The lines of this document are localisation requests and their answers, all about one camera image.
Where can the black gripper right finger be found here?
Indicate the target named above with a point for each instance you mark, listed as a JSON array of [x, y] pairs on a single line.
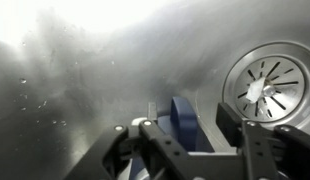
[[282, 153]]

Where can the round sink drain strainer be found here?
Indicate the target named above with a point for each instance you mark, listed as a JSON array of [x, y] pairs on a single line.
[[271, 85]]

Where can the stainless steel sink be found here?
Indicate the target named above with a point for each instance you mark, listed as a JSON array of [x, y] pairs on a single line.
[[69, 69]]

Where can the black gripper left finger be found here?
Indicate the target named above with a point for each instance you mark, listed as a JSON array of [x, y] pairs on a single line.
[[110, 154]]

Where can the blue steel-rimmed cup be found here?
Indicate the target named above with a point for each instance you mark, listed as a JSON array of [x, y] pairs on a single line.
[[182, 124]]

